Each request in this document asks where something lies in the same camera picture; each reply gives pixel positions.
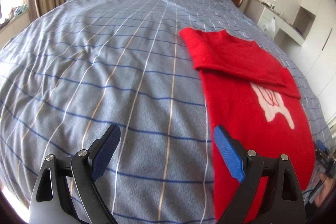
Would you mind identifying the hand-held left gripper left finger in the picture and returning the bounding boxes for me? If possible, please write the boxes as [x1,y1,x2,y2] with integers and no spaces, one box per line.
[29,124,122,224]

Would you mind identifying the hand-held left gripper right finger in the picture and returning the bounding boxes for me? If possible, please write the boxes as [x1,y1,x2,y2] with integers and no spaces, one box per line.
[213,125,306,224]

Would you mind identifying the red sweater with white print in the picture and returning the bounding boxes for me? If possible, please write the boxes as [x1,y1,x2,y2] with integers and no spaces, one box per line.
[179,28,315,222]

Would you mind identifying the clothes pile on sill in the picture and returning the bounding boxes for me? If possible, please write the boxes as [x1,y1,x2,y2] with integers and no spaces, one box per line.
[8,4,29,20]

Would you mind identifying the person's right hand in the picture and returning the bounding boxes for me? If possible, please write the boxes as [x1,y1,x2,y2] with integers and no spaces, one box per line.
[315,174,332,207]

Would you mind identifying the blue plaid duvet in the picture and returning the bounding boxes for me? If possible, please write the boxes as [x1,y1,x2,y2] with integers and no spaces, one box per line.
[0,0,331,224]

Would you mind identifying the white wardrobe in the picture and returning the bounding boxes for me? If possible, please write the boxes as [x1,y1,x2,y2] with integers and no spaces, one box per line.
[299,0,336,119]

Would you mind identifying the white desk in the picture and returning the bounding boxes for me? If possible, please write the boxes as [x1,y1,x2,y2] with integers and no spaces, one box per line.
[247,0,307,46]

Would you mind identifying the white plastic bag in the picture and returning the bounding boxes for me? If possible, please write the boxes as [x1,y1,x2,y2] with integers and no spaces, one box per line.
[264,17,277,33]

